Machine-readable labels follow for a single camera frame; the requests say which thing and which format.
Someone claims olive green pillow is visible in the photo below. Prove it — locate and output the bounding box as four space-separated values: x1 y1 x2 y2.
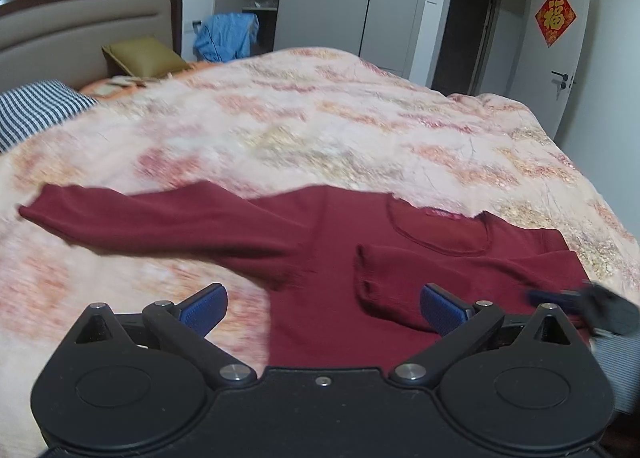
102 36 190 78

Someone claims black white checked pillow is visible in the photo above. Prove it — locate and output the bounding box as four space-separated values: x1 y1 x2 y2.
0 80 98 154

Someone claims dark red long-sleeve sweater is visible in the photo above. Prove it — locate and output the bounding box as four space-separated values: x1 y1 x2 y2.
18 182 587 369

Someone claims blue clothes pile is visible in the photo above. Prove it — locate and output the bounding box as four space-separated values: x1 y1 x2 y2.
193 13 259 62

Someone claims white room door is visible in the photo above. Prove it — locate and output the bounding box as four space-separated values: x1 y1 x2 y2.
509 0 589 137

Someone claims floral pink bed quilt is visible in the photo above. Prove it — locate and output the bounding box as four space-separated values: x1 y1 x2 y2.
1 48 639 457

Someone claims red fu character decoration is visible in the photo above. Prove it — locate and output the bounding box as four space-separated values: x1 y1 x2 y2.
535 0 577 48

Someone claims brown beige padded headboard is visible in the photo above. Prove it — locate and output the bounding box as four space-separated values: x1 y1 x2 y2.
1 0 182 91

